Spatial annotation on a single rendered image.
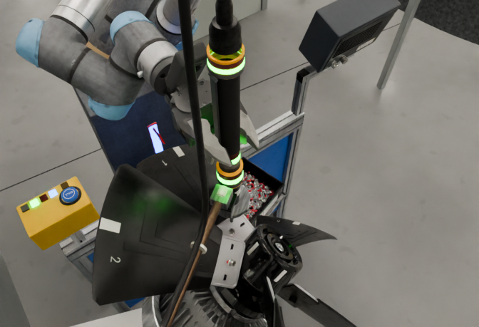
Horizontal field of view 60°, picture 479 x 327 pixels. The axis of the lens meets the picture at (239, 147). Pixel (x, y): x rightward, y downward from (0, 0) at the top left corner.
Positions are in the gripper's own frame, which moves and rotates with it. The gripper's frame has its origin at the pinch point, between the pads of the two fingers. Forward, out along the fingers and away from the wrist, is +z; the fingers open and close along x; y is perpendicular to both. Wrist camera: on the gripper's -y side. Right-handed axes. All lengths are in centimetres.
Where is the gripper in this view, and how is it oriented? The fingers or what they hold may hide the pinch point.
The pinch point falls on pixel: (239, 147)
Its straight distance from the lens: 58.6
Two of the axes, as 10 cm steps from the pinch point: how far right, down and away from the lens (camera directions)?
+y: 0.0, 5.7, 8.2
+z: 5.8, 6.7, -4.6
